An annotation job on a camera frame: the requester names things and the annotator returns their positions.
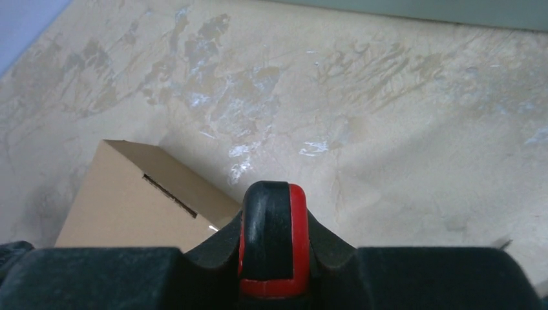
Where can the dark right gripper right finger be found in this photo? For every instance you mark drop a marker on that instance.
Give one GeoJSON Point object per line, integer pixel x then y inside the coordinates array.
{"type": "Point", "coordinates": [345, 277]}

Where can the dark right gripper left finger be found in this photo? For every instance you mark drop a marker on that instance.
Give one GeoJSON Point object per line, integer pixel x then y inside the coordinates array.
{"type": "Point", "coordinates": [127, 277]}

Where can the red utility knife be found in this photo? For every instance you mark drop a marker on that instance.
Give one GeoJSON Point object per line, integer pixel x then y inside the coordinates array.
{"type": "Point", "coordinates": [274, 247]}

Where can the brown cardboard express box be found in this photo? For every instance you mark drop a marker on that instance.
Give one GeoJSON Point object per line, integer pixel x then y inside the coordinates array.
{"type": "Point", "coordinates": [138, 195]}

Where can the translucent green plastic toolbox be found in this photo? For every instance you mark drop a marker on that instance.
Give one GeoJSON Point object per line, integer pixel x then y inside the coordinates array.
{"type": "Point", "coordinates": [513, 14]}

